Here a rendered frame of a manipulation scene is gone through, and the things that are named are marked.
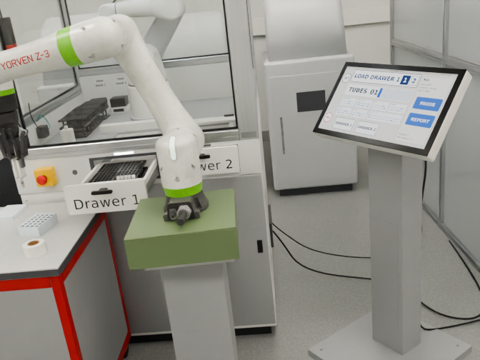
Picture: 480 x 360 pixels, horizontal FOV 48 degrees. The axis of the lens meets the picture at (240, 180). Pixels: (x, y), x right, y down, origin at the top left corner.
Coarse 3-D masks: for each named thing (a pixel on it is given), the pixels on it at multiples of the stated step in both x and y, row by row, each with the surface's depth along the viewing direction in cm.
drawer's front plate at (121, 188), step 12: (120, 180) 188; (132, 180) 187; (144, 180) 187; (72, 192) 189; (84, 192) 188; (120, 192) 188; (132, 192) 188; (144, 192) 188; (72, 204) 190; (84, 204) 190; (96, 204) 190; (120, 204) 190; (132, 204) 190
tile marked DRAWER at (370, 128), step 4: (360, 124) 192; (364, 124) 191; (368, 124) 190; (372, 124) 188; (376, 124) 187; (356, 128) 193; (360, 128) 192; (364, 128) 190; (368, 128) 189; (372, 128) 188; (376, 128) 186; (356, 132) 192; (360, 132) 191; (364, 132) 190; (368, 132) 188; (372, 132) 187
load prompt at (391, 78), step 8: (360, 72) 203; (368, 72) 200; (376, 72) 197; (384, 72) 194; (392, 72) 192; (352, 80) 204; (360, 80) 201; (368, 80) 198; (376, 80) 195; (384, 80) 193; (392, 80) 190; (400, 80) 188; (408, 80) 185; (416, 80) 183
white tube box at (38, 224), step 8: (32, 216) 200; (40, 216) 200; (48, 216) 199; (56, 216) 201; (24, 224) 194; (32, 224) 193; (40, 224) 192; (48, 224) 196; (24, 232) 192; (32, 232) 191; (40, 232) 191
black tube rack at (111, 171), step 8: (144, 160) 217; (104, 168) 213; (112, 168) 213; (120, 168) 211; (128, 168) 210; (136, 168) 209; (144, 168) 217; (96, 176) 204; (104, 176) 203; (112, 176) 202; (136, 176) 199
